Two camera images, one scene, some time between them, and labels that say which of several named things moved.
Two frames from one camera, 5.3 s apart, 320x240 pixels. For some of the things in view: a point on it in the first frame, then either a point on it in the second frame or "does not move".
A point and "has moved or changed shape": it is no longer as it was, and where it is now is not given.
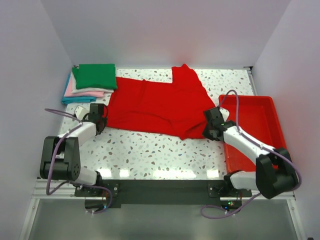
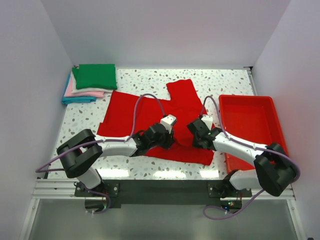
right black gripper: [207, 134] to [195, 144]
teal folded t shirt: [69, 99] does not move
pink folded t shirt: [69, 92] does not move
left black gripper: [104, 120] to [169, 140]
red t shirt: [177, 108] has moved or changed shape
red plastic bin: [257, 119] does not move
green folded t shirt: [95, 75] does not move
